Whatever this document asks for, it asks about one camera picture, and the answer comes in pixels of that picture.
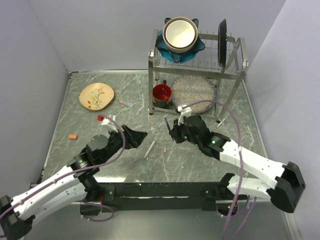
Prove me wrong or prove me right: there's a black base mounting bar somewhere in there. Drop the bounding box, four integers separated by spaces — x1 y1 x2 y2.
84 182 234 212

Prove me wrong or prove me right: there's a steel dish rack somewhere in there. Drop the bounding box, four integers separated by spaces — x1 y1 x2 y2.
148 29 249 116

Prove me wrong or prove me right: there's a red black mug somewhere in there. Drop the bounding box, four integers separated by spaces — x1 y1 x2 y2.
152 80 172 109

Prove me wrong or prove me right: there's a grey pen by rack leg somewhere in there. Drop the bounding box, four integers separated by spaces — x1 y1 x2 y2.
216 118 226 129

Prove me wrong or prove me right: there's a cream bowl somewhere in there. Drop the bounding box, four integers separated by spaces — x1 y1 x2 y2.
162 16 198 53

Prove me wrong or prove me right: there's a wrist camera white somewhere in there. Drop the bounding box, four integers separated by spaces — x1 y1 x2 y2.
177 104 192 126
96 114 118 132

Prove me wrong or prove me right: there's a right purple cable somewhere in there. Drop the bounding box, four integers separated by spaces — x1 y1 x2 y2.
186 99 258 240

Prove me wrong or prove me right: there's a grey marker orange tip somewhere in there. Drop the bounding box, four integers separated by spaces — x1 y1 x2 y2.
118 99 134 108

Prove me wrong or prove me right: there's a dark blue pen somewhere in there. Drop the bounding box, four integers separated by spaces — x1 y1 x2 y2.
164 116 171 132

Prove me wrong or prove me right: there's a speckled grey plate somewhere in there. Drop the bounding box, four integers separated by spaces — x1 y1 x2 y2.
170 75 216 114

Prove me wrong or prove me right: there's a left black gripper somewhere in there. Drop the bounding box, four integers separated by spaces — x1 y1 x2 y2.
98 124 148 164

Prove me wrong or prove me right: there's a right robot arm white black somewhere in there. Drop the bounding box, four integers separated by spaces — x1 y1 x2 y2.
169 115 306 213

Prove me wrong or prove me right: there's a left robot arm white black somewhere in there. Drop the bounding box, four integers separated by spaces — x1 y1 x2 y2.
0 125 148 240

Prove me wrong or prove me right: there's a blue petal-shaped bowl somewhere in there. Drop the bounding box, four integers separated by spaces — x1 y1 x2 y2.
155 16 205 64

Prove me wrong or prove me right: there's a white green-tipped highlighter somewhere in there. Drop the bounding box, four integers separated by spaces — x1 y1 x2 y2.
144 140 156 159

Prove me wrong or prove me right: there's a black plate upright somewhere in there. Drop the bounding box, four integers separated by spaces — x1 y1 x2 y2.
218 19 227 69

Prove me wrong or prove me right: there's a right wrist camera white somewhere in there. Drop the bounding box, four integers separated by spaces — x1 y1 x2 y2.
177 104 192 126

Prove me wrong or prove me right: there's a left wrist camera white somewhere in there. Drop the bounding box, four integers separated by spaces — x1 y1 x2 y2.
96 114 118 132

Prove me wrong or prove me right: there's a yellow bird-pattern plate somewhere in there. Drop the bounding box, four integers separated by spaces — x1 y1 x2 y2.
79 83 115 111

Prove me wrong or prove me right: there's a large orange marker cap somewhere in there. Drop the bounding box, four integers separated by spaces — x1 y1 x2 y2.
68 134 78 140

